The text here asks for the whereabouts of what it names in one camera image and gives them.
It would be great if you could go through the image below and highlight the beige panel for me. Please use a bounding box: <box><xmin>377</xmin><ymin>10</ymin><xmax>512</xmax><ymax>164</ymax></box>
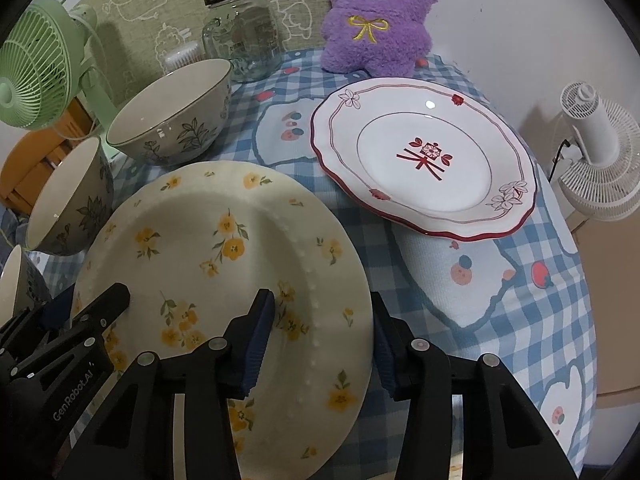
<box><xmin>565</xmin><ymin>210</ymin><xmax>640</xmax><ymax>396</ymax></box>

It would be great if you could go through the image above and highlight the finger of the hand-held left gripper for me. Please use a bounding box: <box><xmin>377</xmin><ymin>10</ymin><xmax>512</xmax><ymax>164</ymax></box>
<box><xmin>10</xmin><ymin>282</ymin><xmax>132</xmax><ymax>383</ymax></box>
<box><xmin>0</xmin><ymin>292</ymin><xmax>73</xmax><ymax>356</ymax></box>

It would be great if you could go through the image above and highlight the cream plate with yellow flowers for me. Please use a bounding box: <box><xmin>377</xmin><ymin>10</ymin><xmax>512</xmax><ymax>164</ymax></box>
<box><xmin>70</xmin><ymin>161</ymin><xmax>376</xmax><ymax>480</ymax></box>

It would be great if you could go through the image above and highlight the white fan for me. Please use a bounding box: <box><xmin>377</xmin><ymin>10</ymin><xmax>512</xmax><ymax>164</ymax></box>
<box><xmin>557</xmin><ymin>80</ymin><xmax>640</xmax><ymax>222</ymax></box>

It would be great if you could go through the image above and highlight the cotton swab container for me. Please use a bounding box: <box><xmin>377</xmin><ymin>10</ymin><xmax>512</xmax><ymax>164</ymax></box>
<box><xmin>162</xmin><ymin>42</ymin><xmax>206</xmax><ymax>75</ymax></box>

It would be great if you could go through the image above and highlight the green desk fan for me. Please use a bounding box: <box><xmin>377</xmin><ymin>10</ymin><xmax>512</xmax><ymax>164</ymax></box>
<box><xmin>0</xmin><ymin>0</ymin><xmax>123</xmax><ymax>161</ymax></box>

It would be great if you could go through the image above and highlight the blue checkered tablecloth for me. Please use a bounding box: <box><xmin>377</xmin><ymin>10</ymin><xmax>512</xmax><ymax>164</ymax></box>
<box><xmin>0</xmin><ymin>47</ymin><xmax>601</xmax><ymax>480</ymax></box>

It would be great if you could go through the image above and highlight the wooden bed headboard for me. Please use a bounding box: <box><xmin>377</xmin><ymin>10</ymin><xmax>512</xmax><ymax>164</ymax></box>
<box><xmin>0</xmin><ymin>95</ymin><xmax>103</xmax><ymax>211</ymax></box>

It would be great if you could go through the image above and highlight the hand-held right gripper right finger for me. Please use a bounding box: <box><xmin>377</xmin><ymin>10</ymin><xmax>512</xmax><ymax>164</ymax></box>
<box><xmin>370</xmin><ymin>291</ymin><xmax>581</xmax><ymax>480</ymax></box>

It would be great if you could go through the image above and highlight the glass jar with black lid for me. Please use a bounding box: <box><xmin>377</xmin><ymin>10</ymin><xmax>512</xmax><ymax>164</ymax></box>
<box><xmin>201</xmin><ymin>0</ymin><xmax>283</xmax><ymax>83</ymax></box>

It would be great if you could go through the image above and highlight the white plate with red rim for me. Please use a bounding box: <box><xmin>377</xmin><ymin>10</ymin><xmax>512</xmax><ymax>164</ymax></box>
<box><xmin>310</xmin><ymin>77</ymin><xmax>538</xmax><ymax>242</ymax></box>

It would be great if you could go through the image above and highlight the black fan cable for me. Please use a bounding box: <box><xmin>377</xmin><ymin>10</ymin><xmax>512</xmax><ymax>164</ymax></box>
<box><xmin>547</xmin><ymin>137</ymin><xmax>576</xmax><ymax>181</ymax></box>

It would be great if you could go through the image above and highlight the floral ceramic bowl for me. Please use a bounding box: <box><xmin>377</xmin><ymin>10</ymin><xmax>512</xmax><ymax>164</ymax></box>
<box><xmin>24</xmin><ymin>136</ymin><xmax>116</xmax><ymax>257</ymax></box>
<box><xmin>105</xmin><ymin>58</ymin><xmax>233</xmax><ymax>167</ymax></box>
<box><xmin>0</xmin><ymin>245</ymin><xmax>53</xmax><ymax>328</ymax></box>

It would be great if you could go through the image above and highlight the green printed mat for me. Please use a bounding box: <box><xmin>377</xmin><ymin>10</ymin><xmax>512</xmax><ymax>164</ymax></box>
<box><xmin>60</xmin><ymin>0</ymin><xmax>351</xmax><ymax>81</ymax></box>

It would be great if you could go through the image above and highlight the purple plush toy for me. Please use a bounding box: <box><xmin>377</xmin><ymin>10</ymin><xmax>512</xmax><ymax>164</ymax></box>
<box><xmin>320</xmin><ymin>0</ymin><xmax>441</xmax><ymax>78</ymax></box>

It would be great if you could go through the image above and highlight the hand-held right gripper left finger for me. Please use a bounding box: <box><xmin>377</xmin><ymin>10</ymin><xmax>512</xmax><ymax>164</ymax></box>
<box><xmin>65</xmin><ymin>288</ymin><xmax>277</xmax><ymax>480</ymax></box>

